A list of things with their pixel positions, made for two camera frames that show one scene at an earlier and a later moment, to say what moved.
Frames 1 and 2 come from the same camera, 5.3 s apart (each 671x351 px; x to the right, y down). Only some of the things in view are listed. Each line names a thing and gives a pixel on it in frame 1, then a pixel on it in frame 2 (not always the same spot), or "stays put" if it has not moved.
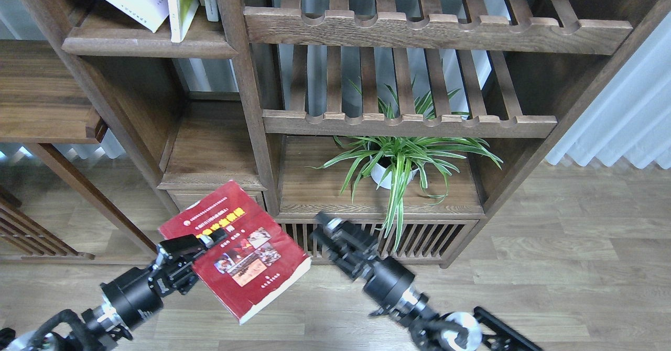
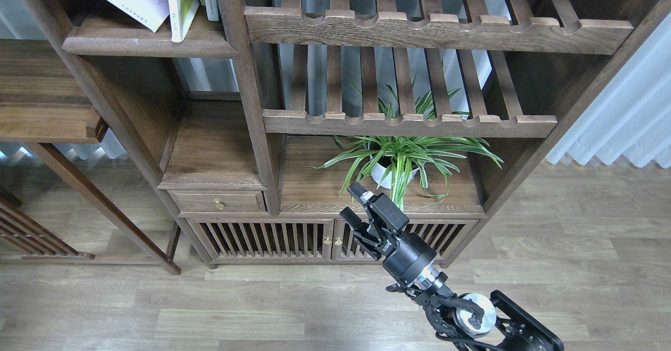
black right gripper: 383,278 to 407,256
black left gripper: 137,293 to 360,191
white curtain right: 632,119 stays put
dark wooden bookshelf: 409,106 stays put
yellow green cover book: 182,5 stays put
